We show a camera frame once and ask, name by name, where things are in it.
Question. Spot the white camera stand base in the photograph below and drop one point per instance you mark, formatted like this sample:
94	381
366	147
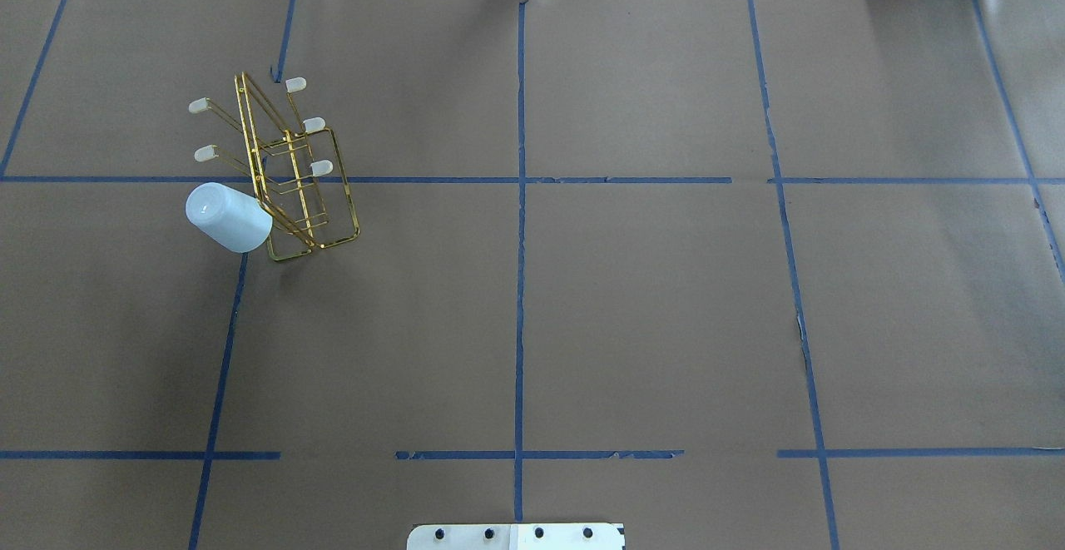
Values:
518	536

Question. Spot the light blue plastic cup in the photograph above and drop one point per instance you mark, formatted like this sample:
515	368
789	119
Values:
235	220

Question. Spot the gold wire cup holder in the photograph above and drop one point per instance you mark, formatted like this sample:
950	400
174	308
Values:
300	201

